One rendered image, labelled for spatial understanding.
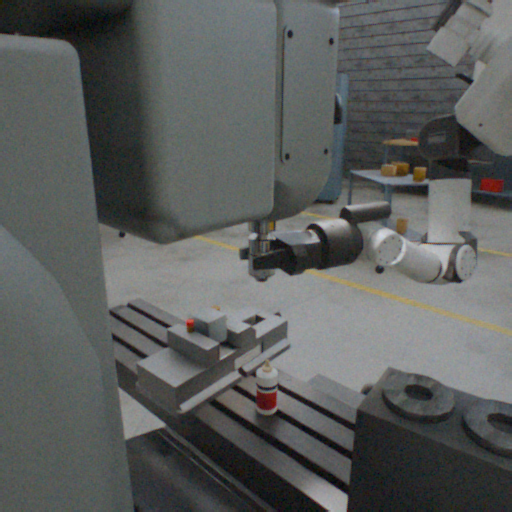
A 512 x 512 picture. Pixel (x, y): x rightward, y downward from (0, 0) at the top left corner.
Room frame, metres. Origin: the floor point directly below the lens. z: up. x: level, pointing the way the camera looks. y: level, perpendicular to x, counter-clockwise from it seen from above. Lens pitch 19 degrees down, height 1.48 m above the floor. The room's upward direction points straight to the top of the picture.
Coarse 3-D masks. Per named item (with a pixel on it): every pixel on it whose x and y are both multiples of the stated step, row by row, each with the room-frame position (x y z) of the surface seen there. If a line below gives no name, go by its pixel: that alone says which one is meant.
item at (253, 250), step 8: (248, 248) 0.71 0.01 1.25; (256, 248) 0.69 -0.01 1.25; (264, 248) 0.69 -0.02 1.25; (272, 248) 0.70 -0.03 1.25; (248, 256) 0.71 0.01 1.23; (248, 264) 0.71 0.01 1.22; (248, 272) 0.71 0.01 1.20; (256, 272) 0.69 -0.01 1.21; (264, 272) 0.69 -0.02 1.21; (272, 272) 0.70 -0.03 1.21
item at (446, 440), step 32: (384, 384) 0.49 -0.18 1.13; (416, 384) 0.49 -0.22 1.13; (384, 416) 0.44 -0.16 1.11; (416, 416) 0.43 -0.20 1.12; (448, 416) 0.44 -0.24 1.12; (480, 416) 0.43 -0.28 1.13; (352, 448) 0.46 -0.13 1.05; (384, 448) 0.44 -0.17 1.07; (416, 448) 0.41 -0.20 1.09; (448, 448) 0.39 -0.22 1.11; (480, 448) 0.39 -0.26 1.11; (352, 480) 0.46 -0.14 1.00; (384, 480) 0.43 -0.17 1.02; (416, 480) 0.41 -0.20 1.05; (448, 480) 0.39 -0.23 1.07; (480, 480) 0.37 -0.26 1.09
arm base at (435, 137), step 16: (432, 128) 1.01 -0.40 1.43; (448, 128) 0.97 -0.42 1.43; (464, 128) 0.96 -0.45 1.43; (432, 144) 1.00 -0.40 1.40; (448, 144) 0.96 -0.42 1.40; (464, 144) 0.95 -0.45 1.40; (480, 144) 0.97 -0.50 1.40; (432, 160) 0.99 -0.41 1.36; (464, 160) 0.97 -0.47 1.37; (480, 160) 0.98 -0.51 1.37
